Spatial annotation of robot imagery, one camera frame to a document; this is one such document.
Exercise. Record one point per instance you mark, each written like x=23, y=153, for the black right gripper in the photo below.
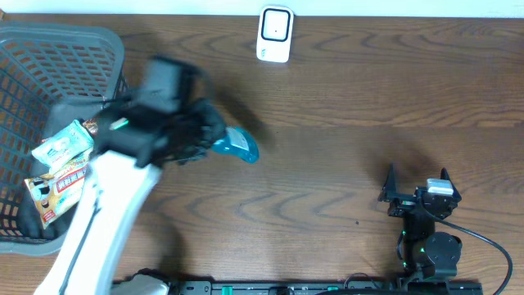
x=390, y=187

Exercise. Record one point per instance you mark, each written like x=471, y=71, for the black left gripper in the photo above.
x=211, y=120

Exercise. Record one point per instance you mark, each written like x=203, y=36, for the teal mouthwash bottle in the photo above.
x=239, y=143

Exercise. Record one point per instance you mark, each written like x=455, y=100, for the red chocolate bar wrapper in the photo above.
x=91, y=126

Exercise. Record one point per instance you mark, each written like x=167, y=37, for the light blue wet wipes pack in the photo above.
x=63, y=146

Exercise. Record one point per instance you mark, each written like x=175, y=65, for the yellow snack chips bag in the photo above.
x=54, y=194

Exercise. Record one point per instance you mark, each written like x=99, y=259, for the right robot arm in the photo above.
x=426, y=253

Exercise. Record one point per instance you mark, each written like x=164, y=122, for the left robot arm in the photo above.
x=133, y=144

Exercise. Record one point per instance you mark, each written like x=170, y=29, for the grey plastic mesh basket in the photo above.
x=50, y=75

